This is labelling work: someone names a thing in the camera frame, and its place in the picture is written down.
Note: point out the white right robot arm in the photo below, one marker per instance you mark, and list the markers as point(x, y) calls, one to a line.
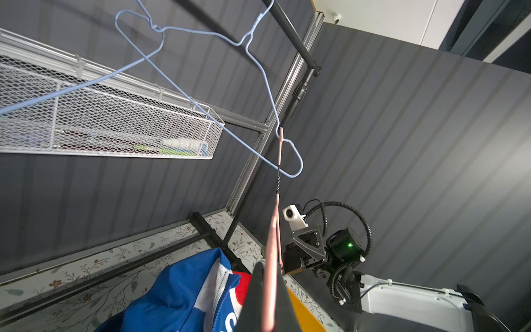
point(336, 258)

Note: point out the silver mesh wall basket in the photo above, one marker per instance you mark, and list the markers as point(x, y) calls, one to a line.
point(69, 118)

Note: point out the floral table mat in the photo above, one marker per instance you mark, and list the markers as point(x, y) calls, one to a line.
point(88, 310)

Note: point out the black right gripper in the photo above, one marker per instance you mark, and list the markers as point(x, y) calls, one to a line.
point(305, 251)

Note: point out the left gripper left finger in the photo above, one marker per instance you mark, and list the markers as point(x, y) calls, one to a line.
point(251, 314)

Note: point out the pink wire hanger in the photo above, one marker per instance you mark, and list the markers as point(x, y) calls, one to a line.
point(273, 258)

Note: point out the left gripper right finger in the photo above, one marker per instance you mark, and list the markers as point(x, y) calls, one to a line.
point(285, 317)

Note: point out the blue hanger with green jacket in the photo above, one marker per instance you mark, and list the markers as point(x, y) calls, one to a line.
point(212, 71)

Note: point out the black clothes rack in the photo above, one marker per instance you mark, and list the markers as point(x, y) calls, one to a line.
point(290, 29)

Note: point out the red white blue jacket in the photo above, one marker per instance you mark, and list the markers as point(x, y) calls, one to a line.
point(200, 293)

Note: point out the yellow plastic tray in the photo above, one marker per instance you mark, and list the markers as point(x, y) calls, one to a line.
point(307, 321)

